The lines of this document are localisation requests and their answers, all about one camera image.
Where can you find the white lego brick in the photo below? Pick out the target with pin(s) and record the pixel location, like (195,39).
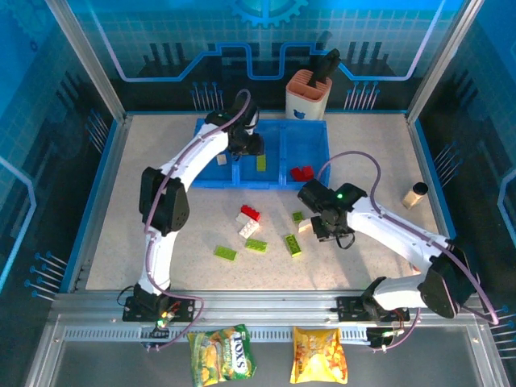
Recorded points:
(304,226)
(221,159)
(248,230)
(242,219)

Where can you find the small green lego brick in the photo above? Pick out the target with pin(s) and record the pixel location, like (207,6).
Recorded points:
(298,216)

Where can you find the red lego brick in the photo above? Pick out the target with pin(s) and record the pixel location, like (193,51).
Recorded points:
(308,172)
(297,174)
(250,212)

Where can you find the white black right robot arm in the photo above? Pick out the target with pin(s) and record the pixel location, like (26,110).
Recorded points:
(403,238)

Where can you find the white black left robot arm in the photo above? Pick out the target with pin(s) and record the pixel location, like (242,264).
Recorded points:
(161,258)

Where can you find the white knife block pink top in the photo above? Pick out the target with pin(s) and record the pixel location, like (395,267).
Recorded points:
(306,102)

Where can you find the spice jar black lid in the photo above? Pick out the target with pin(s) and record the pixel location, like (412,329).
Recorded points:
(415,195)

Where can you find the yellow snack bag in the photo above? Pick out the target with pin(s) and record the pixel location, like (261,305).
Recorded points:
(318,354)

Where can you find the green candy bag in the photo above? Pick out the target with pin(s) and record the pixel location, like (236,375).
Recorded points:
(221,354)

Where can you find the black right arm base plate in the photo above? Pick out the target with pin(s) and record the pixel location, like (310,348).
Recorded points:
(348,308)

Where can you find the aluminium rail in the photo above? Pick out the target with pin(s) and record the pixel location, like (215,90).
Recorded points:
(262,302)

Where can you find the aluminium frame post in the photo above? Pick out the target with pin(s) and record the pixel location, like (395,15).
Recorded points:
(86,60)
(443,60)

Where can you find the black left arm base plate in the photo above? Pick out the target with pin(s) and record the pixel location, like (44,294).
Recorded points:
(183,308)

